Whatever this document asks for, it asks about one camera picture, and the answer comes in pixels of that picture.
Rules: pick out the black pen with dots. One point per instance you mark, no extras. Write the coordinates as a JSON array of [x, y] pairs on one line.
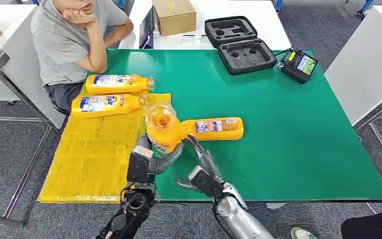
[[192, 35]]

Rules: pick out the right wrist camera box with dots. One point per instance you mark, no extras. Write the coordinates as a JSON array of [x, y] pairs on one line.
[[205, 183]]

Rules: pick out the closed cardboard box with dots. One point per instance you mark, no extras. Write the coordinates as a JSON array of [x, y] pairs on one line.
[[174, 18]]

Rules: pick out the person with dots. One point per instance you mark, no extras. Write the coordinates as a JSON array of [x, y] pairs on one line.
[[359, 227], [59, 43]]

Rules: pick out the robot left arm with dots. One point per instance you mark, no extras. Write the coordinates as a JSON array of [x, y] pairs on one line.
[[131, 211]]

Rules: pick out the yellow sheet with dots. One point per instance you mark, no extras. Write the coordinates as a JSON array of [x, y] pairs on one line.
[[85, 158]]

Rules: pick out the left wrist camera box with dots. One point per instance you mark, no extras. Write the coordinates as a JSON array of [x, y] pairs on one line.
[[140, 168]]

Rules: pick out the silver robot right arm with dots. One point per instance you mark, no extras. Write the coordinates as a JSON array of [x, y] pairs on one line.
[[240, 221]]

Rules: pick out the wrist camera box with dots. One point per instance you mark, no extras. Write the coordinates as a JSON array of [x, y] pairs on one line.
[[140, 168], [205, 183]]

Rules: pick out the blue trolley frame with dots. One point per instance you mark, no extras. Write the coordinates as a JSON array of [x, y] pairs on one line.
[[364, 6]]

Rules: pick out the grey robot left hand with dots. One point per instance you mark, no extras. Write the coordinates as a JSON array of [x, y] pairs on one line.
[[168, 161]]

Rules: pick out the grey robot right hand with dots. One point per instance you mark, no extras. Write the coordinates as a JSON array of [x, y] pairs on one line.
[[207, 161]]

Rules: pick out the black foam-lined case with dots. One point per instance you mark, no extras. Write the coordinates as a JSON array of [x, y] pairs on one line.
[[245, 56]]

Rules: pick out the orange drink bottle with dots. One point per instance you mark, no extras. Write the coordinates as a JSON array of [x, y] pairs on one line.
[[125, 105], [138, 85], [217, 130], [164, 132]]

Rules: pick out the white table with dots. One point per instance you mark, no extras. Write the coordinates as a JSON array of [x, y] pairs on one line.
[[16, 59], [237, 10], [365, 59]]

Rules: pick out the dark tablet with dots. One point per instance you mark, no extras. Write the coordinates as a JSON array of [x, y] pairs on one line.
[[147, 29]]

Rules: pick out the green table mat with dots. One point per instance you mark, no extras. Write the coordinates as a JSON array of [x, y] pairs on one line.
[[293, 142]]

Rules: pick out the black remote controller with screen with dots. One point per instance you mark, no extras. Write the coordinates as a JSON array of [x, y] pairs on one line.
[[296, 68]]

